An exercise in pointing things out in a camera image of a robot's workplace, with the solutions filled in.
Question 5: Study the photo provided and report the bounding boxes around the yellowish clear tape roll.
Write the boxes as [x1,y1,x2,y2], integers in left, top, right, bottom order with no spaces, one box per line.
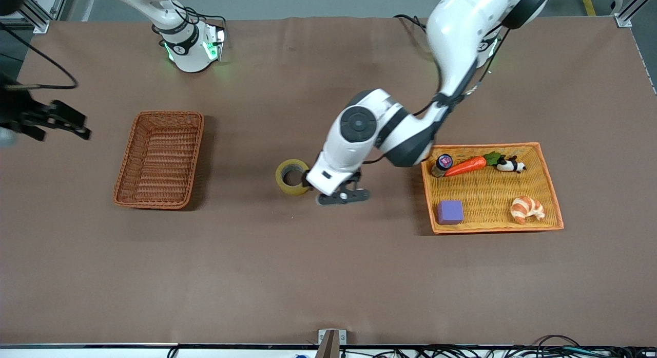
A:
[275,159,312,196]

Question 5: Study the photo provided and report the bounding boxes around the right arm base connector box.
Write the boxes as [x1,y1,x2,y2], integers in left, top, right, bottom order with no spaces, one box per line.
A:
[204,23,226,62]

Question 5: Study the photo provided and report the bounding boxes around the brown wicker basket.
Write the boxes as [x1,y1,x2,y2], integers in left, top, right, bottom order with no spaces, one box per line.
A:
[113,110,205,211]

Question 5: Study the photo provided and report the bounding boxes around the orange wicker basket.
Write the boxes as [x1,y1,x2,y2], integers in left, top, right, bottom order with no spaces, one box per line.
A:
[421,142,564,235]

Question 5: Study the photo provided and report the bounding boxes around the small bottle purple lid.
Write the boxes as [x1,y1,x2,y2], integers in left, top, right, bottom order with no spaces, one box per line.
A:
[431,154,454,178]

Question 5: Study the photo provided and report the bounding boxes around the purple foam cube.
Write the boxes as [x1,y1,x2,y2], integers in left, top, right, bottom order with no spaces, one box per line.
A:
[437,200,465,225]

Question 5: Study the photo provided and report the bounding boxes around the orange toy carrot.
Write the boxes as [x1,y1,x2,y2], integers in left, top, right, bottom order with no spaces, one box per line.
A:
[445,151,506,177]

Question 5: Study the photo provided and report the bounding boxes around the black white panda toy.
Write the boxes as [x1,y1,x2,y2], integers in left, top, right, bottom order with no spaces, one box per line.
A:
[496,155,527,174]

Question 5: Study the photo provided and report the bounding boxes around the toy croissant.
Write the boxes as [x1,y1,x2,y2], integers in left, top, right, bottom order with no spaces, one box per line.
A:
[510,196,546,225]

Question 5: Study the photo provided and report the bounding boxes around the aluminium frame profile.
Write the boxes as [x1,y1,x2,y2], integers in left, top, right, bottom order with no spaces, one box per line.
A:
[613,0,657,28]
[15,0,70,34]

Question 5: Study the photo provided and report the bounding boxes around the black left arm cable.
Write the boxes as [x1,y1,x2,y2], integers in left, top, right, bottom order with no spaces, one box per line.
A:
[411,58,452,117]

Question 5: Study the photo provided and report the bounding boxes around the metal table edge bracket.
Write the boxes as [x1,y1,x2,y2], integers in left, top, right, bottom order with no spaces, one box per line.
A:
[318,329,347,358]

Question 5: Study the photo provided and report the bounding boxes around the black left base cable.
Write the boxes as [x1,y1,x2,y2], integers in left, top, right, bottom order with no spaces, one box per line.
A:
[394,14,431,34]

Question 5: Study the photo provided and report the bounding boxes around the black base cable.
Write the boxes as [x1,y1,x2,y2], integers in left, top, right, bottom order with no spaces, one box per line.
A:
[394,14,431,34]
[151,0,227,40]

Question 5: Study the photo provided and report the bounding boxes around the black right base cable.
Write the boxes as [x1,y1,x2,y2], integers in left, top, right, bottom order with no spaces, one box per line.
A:
[151,0,227,40]

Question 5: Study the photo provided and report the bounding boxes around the black cable bundle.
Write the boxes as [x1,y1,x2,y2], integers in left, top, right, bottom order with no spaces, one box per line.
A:
[339,335,657,358]

